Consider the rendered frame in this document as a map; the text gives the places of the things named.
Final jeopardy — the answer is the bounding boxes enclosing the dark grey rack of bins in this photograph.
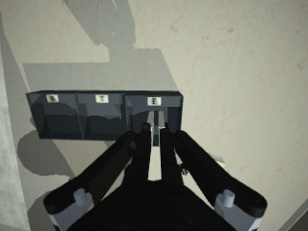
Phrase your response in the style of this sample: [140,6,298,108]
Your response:
[26,90,184,146]

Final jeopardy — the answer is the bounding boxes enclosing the white domino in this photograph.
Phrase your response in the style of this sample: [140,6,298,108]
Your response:
[215,159,225,167]

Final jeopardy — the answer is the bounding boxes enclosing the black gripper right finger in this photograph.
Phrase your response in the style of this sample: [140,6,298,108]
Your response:
[159,112,268,231]

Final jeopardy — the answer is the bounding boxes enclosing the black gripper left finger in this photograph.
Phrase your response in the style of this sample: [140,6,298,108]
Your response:
[43,112,154,231]

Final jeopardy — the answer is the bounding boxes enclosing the black die with white pips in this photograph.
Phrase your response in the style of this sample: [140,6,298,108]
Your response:
[180,164,188,175]

